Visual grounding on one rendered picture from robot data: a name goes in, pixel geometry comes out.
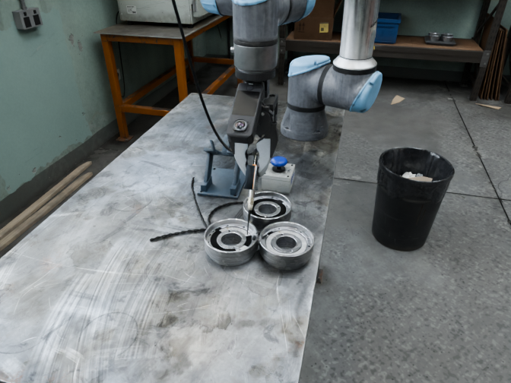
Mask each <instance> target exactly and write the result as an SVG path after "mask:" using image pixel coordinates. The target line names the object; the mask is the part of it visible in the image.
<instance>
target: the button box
mask: <svg viewBox="0 0 511 383"><path fill-rule="evenodd" d="M294 173H295V164H289V163H288V164H287V165H286V166H282V167H281V169H277V168H276V166H273V165H272V164H271V162H270V163H269V166H268V169H267V170H266V172H265V174H264V175H263V176H262V191H267V192H278V193H284V194H290V190H291V188H292V185H293V183H294Z"/></svg>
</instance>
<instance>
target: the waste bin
mask: <svg viewBox="0 0 511 383"><path fill-rule="evenodd" d="M409 172H411V173H412V174H413V175H414V174H416V175H417V174H418V173H420V174H423V176H424V177H428V178H432V181H431V182H427V181H418V180H413V179H408V178H405V177H402V175H403V174H404V173H409ZM454 174H455V169H454V167H453V165H452V164H451V163H450V162H449V161H448V160H447V159H446V158H445V157H443V156H441V155H439V154H436V153H434V152H432V151H429V150H424V149H420V148H416V147H396V148H392V149H389V150H386V151H384V152H383V153H382V154H381V155H380V157H379V168H378V173H377V188H376V200H375V207H374V214H373V226H372V232H373V235H374V236H375V238H376V239H377V240H378V241H379V242H381V243H382V244H383V245H386V246H388V247H390V248H393V249H397V250H401V251H411V250H415V249H419V248H421V247H422V246H423V245H424V244H425V242H426V240H427V237H428V235H429V232H430V230H431V227H432V225H433V222H434V220H435V218H436V215H437V212H438V210H439V208H440V205H441V203H442V200H443V198H444V196H445V194H446V191H447V189H448V187H449V184H450V182H451V180H452V178H453V176H454Z"/></svg>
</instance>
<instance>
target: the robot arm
mask: <svg viewBox="0 0 511 383"><path fill-rule="evenodd" d="M315 3H316V0H201V4H202V6H203V8H204V9H205V10H206V11H207V12H209V13H213V14H219V15H220V16H225V15H227V16H233V46H232V47H231V48H230V51H231V52H234V65H235V66H236V67H235V76H236V77H237V78H239V79H241V80H245V81H246V82H245V83H239V84H238V87H237V90H236V96H235V99H234V101H233V107H232V110H231V114H230V118H229V122H228V125H227V130H226V133H227V138H228V141H229V144H230V147H231V150H232V152H233V154H234V156H235V159H236V161H237V163H238V165H239V167H240V169H241V170H242V172H243V173H244V175H246V165H248V163H247V160H248V157H249V156H248V153H247V149H248V147H249V145H250V144H252V143H253V141H254V138H255V135H258V136H259V137H260V139H258V142H257V144H256V147H257V151H258V152H259V159H258V163H259V169H258V175H259V178H261V177H262V176H263V175H264V174H265V172H266V170H267V169H268V166H269V163H270V162H271V159H272V156H273V154H274V152H275V148H276V146H277V143H278V138H279V133H278V129H277V122H276V121H277V117H278V94H275V93H269V84H270V79H272V78H274V77H275V67H276V66H277V63H278V26H281V25H284V24H289V23H291V22H298V21H300V20H301V19H302V18H304V17H306V16H307V15H309V14H310V13H311V11H312V10H313V8H314V6H315ZM379 3H380V0H344V15H343V24H342V32H341V46H340V55H339V56H338V57H337V58H336V59H335V60H334V61H333V64H330V62H331V60H330V58H329V57H328V56H326V55H308V56H303V57H299V58H296V59H294V60H293V61H292V62H291V63H290V67H289V74H288V77H289V78H288V93H287V109H286V112H285V114H284V118H283V119H282V122H281V133H282V135H283V136H285V137H287V138H289V139H292V140H295V141H317V140H320V139H323V138H325V137H326V136H327V135H328V132H329V124H328V120H327V117H326V114H325V106H331V107H335V108H339V109H345V110H348V111H350V112H360V113H363V112H366V111H367V110H369V109H370V107H371V106H372V105H373V103H374V101H375V99H376V97H377V95H378V93H379V89H380V87H381V83H382V73H381V72H379V71H376V66H377V62H376V61H375V59H374V58H373V57H372V55H373V46H374V40H375V35H376V25H377V19H378V13H379ZM274 111H275V115H274ZM273 116H274V119H273ZM263 135H264V136H263ZM262 136H263V137H262Z"/></svg>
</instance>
